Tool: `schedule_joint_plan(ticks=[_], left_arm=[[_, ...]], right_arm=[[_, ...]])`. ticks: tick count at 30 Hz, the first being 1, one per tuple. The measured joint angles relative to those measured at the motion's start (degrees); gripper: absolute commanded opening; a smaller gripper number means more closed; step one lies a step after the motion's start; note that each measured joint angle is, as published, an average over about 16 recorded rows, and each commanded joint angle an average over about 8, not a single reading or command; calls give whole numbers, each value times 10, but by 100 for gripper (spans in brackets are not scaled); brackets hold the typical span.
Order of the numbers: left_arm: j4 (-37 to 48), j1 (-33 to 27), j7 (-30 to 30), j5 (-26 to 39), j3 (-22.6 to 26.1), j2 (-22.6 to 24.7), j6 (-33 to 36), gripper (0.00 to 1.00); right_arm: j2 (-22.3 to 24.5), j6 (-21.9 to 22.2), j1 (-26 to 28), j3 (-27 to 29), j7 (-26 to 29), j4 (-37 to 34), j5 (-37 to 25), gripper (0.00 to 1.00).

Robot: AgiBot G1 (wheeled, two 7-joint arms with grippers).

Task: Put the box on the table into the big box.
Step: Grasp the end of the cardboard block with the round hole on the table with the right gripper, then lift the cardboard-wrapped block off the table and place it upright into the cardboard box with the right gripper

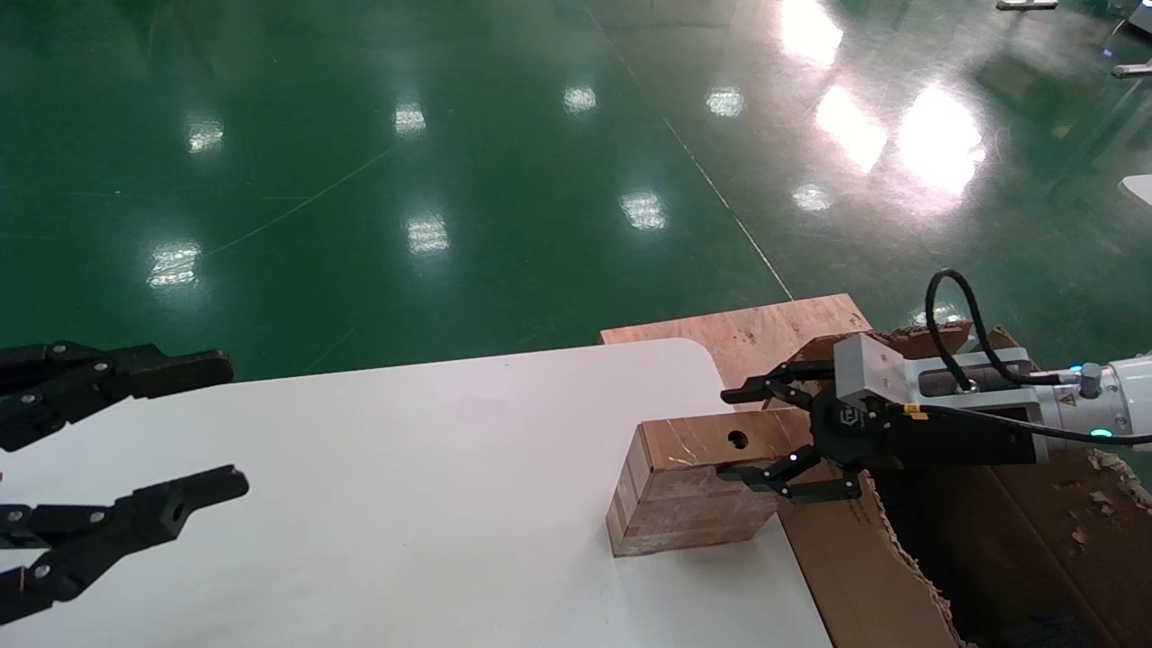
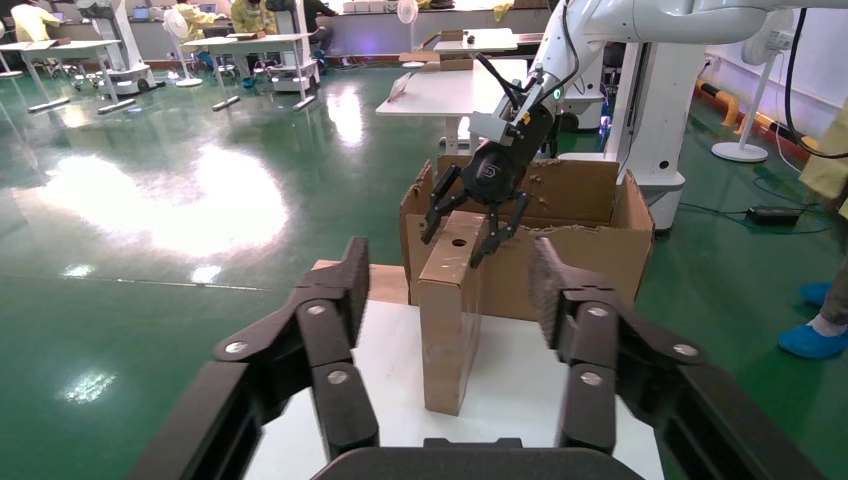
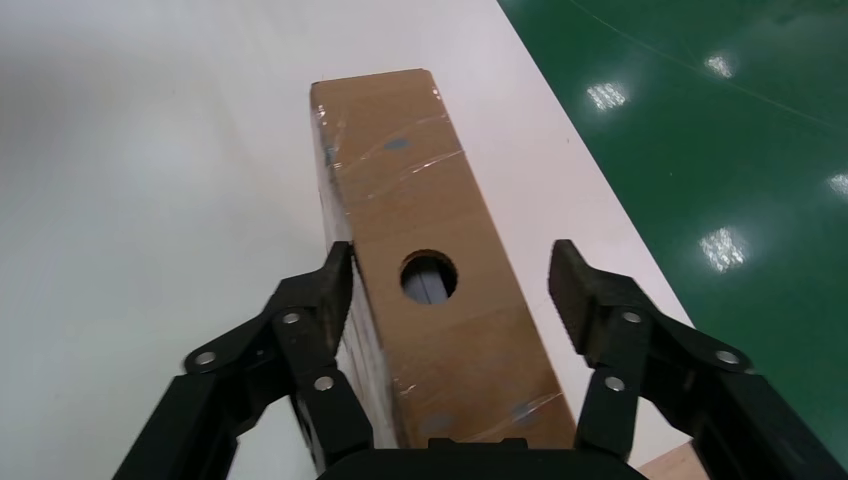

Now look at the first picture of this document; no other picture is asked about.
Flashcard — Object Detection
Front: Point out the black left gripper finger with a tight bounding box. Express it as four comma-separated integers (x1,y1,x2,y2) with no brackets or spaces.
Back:
0,342,235,453
0,465,250,626

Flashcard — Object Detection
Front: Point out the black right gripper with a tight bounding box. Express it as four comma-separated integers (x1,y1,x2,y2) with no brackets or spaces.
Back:
718,360,1049,503

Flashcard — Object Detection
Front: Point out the small brown cardboard box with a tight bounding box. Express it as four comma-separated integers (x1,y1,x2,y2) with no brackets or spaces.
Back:
606,407,815,559

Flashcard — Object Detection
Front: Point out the big open cardboard box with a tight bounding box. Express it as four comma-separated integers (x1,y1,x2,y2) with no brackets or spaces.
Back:
778,322,1152,648

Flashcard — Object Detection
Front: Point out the wooden board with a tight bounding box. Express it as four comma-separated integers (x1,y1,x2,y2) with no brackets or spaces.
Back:
600,294,874,428

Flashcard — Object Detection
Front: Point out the gray wrist camera box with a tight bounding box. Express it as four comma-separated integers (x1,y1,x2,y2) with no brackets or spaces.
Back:
832,331,1045,419

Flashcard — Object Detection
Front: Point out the braided black cable loop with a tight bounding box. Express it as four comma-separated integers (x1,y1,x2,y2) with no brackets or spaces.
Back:
927,268,1072,390

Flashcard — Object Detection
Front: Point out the smooth black cable yellow tag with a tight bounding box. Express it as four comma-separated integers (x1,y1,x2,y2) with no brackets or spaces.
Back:
891,403,1152,449

